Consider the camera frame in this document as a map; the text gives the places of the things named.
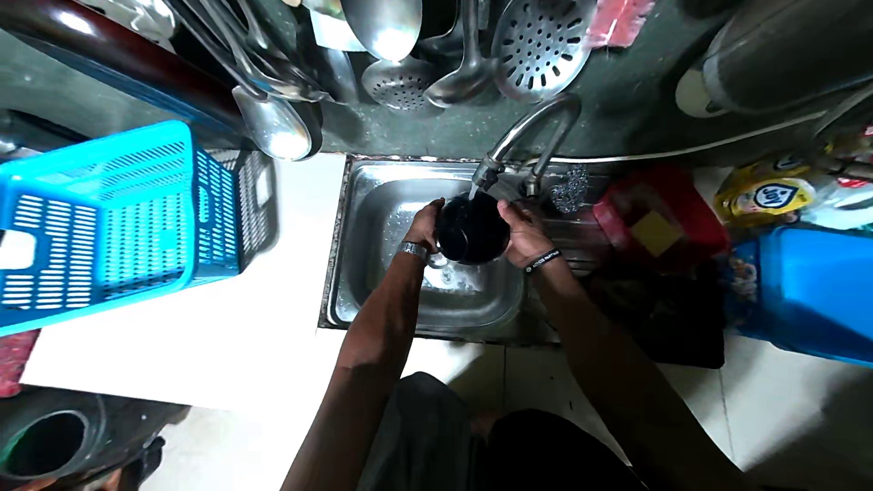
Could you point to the wide steel blade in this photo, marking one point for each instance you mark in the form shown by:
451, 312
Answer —
339, 75

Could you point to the blue perforated plastic basket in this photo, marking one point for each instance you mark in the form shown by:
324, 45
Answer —
147, 211

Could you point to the large steel serving spoon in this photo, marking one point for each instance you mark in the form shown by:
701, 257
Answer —
387, 24

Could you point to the person's left hand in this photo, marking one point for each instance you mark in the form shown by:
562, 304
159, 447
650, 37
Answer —
425, 228

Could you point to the red patterned cloth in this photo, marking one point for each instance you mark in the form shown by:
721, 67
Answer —
13, 358

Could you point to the steel wool scrubber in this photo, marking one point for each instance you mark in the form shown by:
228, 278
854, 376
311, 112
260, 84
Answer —
569, 189

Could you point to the bundle of steel utensils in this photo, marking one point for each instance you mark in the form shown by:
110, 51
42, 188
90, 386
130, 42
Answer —
239, 51

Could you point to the grey metal pot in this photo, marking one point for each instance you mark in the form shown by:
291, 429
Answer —
791, 54

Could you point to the stainless steel sink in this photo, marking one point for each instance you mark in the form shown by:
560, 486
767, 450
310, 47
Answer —
361, 273

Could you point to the blue plastic tub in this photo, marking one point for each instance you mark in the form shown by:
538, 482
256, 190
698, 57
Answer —
818, 286

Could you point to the black round container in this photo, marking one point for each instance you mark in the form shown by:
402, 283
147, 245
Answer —
51, 443

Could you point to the person's right hand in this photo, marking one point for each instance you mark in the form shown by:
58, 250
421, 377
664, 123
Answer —
526, 237

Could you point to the steel ladle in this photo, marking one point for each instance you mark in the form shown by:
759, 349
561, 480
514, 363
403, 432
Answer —
470, 71

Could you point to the rounded steel spoon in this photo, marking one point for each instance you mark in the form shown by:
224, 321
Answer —
278, 129

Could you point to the chrome curved faucet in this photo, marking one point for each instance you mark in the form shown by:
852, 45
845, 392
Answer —
516, 133

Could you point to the person's left fingers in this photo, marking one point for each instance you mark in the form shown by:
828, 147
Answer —
432, 210

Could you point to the white card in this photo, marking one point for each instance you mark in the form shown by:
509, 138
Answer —
331, 34

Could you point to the black round bowl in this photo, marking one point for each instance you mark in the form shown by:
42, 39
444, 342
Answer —
472, 230

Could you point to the person's right fingers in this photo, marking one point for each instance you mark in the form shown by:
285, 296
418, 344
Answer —
509, 213

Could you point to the red plastic container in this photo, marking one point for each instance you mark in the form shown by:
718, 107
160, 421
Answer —
692, 228

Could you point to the person's right forearm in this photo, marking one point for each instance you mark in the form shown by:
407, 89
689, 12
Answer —
614, 361

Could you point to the small perforated steel skimmer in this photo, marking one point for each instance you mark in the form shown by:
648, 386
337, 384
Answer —
401, 83

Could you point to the dark red glossy cylinder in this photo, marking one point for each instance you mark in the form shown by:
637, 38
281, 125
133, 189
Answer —
129, 61

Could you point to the person's legs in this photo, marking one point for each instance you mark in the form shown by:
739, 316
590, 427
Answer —
423, 436

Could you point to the person's left forearm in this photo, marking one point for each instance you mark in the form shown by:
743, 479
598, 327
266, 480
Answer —
378, 348

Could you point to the yellow dish soap bottle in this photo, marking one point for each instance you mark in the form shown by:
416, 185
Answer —
750, 199

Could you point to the red plastic packet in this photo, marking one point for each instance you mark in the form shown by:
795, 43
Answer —
619, 20

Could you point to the yellow sponge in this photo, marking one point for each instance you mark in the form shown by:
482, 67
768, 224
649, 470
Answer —
656, 233

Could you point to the large slotted steel skimmer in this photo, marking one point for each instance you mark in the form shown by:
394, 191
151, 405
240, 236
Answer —
535, 51

